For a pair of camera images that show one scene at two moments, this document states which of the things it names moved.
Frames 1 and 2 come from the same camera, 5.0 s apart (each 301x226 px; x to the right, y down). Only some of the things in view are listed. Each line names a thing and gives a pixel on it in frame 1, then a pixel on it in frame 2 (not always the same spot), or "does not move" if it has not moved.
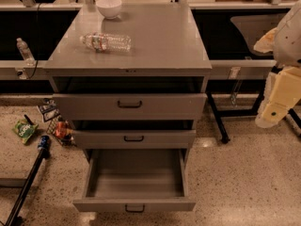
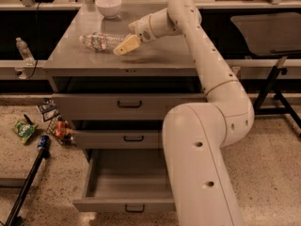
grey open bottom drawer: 135,180 does not move
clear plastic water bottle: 107,42 does not move
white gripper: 289,39 -> 143,28
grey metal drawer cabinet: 134,83 does not move
